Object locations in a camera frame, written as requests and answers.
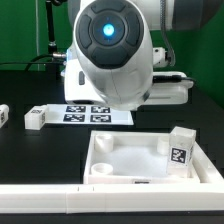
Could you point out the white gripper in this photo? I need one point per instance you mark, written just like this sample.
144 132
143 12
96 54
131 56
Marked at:
169 88

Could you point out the white square table top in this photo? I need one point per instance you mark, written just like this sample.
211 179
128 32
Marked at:
131 158

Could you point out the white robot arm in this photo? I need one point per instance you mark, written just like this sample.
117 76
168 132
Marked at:
111 60

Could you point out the white base tag plate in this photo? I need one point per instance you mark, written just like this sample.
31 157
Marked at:
87 115

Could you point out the white L-shaped obstacle fence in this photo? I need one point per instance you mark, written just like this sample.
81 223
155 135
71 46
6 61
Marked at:
79 198

